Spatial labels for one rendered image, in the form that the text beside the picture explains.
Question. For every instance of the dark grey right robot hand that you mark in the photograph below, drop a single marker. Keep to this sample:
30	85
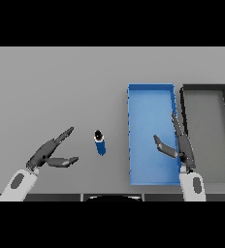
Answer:
185	149

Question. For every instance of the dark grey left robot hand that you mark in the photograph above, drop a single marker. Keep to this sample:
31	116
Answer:
44	152

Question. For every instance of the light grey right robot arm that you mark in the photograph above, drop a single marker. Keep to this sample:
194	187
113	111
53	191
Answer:
192	186

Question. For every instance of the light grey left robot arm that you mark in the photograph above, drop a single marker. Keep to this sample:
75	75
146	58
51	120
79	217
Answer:
17	184

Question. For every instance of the dark grey bin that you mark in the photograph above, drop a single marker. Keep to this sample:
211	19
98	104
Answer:
211	135

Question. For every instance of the blue bin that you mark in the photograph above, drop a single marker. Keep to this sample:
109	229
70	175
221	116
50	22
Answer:
150	135

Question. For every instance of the blue pipe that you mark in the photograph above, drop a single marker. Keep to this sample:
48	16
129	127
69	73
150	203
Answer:
100	144

